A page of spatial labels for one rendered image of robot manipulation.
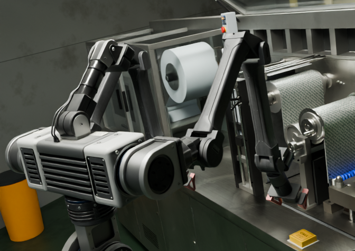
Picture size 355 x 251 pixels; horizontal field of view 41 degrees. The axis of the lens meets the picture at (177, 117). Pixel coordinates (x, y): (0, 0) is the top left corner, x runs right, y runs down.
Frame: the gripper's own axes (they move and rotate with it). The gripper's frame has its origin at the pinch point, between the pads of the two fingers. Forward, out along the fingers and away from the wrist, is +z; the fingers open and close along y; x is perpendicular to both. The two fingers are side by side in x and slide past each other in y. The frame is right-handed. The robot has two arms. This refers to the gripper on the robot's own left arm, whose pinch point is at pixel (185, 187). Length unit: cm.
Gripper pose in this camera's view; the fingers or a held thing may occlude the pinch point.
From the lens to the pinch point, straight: 207.0
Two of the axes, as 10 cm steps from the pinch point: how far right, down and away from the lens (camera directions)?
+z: 4.5, 6.8, 5.8
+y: -7.7, -0.3, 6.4
